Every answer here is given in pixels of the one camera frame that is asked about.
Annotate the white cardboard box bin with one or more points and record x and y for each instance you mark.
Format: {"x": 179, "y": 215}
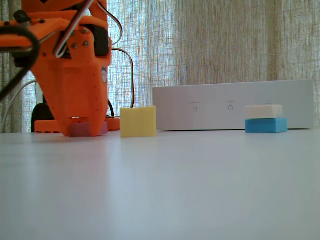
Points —
{"x": 212, "y": 110}

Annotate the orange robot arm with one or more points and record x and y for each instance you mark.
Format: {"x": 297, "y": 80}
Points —
{"x": 30, "y": 6}

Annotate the blue foam cuboid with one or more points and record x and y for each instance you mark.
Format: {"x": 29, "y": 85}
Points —
{"x": 266, "y": 125}

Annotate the black table clamp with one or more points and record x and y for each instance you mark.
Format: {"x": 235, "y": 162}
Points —
{"x": 41, "y": 117}

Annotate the yellow foam cuboid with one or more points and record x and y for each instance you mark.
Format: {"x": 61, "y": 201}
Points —
{"x": 137, "y": 121}

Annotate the cream foam cuboid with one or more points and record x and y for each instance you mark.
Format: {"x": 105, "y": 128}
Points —
{"x": 263, "y": 111}

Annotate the orange robot base plate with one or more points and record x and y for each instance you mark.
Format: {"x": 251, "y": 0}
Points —
{"x": 47, "y": 126}

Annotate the orange camera mount bracket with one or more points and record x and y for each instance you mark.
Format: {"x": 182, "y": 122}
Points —
{"x": 45, "y": 27}

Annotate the orange gripper black servo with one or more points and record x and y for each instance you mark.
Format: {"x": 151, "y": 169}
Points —
{"x": 77, "y": 92}

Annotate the pink foam cuboid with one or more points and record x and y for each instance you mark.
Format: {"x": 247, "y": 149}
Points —
{"x": 80, "y": 129}

